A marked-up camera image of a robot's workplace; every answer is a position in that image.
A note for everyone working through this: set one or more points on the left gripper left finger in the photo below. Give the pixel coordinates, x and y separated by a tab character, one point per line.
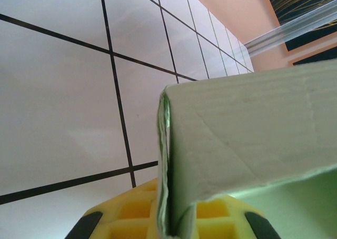
126	212

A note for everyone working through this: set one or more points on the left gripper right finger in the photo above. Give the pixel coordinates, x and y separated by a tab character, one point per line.
223	220

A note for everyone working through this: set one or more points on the light green paper box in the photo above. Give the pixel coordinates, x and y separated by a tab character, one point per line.
250	131

